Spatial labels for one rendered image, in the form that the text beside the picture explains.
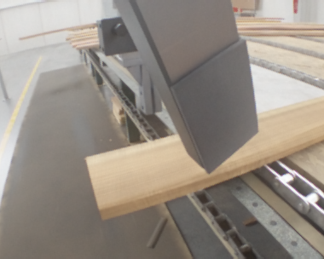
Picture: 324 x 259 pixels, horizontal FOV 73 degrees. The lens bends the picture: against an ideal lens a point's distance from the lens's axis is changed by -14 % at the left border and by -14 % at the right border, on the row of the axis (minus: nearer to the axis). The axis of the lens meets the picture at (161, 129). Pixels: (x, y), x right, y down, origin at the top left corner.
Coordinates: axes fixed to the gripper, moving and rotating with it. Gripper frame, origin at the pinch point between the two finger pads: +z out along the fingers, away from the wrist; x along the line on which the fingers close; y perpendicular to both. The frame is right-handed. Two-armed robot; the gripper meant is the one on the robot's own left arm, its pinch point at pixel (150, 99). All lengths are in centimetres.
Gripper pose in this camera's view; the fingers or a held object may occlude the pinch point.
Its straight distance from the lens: 39.7
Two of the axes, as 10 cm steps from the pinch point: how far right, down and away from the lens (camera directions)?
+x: 9.3, -2.3, 3.0
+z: 0.6, 8.8, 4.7
